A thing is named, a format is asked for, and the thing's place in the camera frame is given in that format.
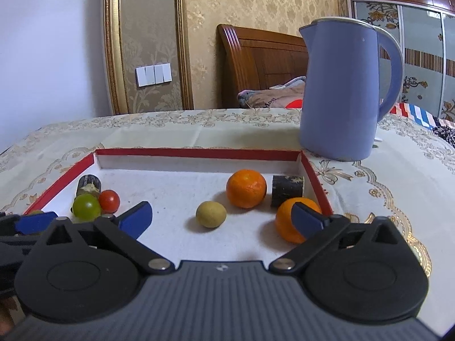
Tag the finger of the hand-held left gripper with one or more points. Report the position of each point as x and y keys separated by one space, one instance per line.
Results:
x=35 y=222

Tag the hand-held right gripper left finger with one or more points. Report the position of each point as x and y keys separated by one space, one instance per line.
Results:
x=137 y=218

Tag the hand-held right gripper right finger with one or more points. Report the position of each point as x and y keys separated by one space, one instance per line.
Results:
x=307 y=220

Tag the small green tomato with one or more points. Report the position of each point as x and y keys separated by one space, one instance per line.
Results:
x=35 y=212

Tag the orange mandarin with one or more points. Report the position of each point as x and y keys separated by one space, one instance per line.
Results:
x=284 y=223
x=246 y=188

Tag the red cherry tomato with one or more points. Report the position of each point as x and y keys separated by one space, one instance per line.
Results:
x=109 y=200

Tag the large dark eggplant piece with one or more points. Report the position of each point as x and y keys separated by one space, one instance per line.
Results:
x=286 y=190

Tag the red cardboard box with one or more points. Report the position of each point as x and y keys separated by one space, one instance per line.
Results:
x=170 y=199

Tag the small dark eggplant piece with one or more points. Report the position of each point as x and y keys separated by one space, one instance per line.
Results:
x=89 y=183

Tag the tan longan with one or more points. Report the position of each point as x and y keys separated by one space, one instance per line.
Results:
x=210 y=214

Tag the blue electric kettle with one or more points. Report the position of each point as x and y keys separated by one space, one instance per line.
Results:
x=334 y=96

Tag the patterned pillow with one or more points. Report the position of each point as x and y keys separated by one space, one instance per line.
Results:
x=270 y=97

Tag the striped colourful blanket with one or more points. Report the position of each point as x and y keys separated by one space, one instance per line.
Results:
x=416 y=112

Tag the dark patterned cloth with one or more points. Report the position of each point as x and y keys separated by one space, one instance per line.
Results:
x=446 y=135

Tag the brown wooden headboard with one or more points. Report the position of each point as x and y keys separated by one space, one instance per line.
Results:
x=263 y=60

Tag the wardrobe with floral doors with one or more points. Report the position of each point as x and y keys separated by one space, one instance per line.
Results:
x=419 y=28

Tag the white wall switch panel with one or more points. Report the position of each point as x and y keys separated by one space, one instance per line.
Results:
x=153 y=74

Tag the gold wall panel frame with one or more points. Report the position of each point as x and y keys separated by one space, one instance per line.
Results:
x=113 y=60

